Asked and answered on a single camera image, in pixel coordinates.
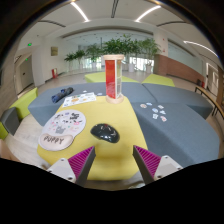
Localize black computer mouse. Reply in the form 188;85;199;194
90;123;121;144

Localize dark blue folded umbrella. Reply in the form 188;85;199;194
50;86;75;104

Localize white sticker sheet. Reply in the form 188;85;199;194
61;91;98;108

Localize lime green upholstered bench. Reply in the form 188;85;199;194
141;73;176;88
9;87;39;122
84;71;140;84

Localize row of potted plants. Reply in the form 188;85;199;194
63;34;162;74

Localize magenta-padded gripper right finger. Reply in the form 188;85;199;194
132;144;184;186

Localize red panel wooden column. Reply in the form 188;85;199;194
102;54;125;105

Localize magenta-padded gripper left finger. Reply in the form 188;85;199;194
46;145;97;188

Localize ceiling strip lights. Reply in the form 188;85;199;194
69;0;219;58

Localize long grey upholstered bench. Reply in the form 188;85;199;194
27;81;158;127

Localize red fire extinguisher box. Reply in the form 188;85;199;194
50;67;59;79

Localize grey double door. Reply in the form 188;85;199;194
18;56;34;90

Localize scattered small stickers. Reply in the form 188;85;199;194
139;101;168;123

